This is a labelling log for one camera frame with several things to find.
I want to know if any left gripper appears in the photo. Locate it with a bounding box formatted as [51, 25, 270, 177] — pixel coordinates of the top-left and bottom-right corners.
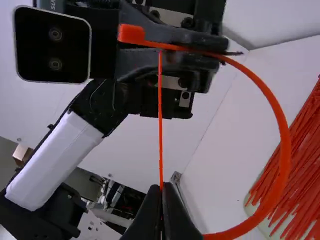
[64, 0, 227, 119]

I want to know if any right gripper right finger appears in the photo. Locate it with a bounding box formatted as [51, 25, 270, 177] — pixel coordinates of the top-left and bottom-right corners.
[162, 182, 204, 240]

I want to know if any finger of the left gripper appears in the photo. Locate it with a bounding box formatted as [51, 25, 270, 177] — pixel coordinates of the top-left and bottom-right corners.
[118, 2, 230, 53]
[117, 48, 221, 94]

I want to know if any row of orange cable ties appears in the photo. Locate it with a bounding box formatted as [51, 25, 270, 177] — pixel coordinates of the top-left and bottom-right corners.
[246, 74, 320, 240]

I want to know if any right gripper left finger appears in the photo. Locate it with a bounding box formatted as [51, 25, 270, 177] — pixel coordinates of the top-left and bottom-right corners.
[121, 184, 162, 240]

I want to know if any orange cable tie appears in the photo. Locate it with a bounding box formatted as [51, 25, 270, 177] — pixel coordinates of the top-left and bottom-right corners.
[117, 23, 293, 240]

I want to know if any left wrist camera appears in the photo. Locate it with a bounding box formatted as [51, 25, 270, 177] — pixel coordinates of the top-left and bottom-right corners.
[13, 4, 93, 85]

